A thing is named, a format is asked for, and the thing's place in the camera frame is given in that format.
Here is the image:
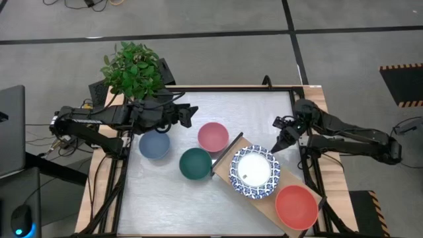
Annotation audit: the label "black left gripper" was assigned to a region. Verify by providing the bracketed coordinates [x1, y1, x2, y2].
[163, 104, 199, 129]

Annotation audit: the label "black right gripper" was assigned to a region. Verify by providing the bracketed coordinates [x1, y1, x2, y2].
[270, 116, 303, 153]

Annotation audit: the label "blue patterned white bowl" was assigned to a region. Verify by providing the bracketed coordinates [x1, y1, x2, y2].
[228, 144, 282, 200]

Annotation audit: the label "green plastic bowl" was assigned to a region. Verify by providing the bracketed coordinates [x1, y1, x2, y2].
[178, 147, 213, 181]

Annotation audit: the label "red plastic bowl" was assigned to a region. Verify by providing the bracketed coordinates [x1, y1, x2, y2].
[274, 184, 320, 231]

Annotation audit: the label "pink plastic bowl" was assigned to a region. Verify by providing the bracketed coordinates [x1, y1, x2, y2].
[197, 122, 230, 153]

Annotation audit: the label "blue plastic bowl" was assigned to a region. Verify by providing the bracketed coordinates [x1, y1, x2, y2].
[138, 130, 171, 160]

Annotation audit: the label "green potted plant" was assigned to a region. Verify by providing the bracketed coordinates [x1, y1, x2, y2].
[100, 41, 165, 100]

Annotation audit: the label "black hazard-striped floor mat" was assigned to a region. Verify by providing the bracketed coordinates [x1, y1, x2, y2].
[379, 63, 423, 108]
[349, 190, 391, 238]

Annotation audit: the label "grey laptop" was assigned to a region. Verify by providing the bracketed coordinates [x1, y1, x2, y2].
[0, 85, 26, 178]

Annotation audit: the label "dark grey side desk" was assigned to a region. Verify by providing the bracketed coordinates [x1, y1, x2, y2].
[0, 167, 42, 238]

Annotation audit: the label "black computer mouse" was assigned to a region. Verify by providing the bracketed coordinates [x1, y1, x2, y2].
[11, 204, 34, 237]

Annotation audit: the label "black metal table frame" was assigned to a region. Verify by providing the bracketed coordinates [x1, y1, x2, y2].
[79, 85, 360, 238]

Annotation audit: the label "wooden shelf with black frame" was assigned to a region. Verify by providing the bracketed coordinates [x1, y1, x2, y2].
[210, 131, 328, 238]

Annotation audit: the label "black floor cables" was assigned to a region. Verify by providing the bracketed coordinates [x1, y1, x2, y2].
[42, 0, 125, 13]

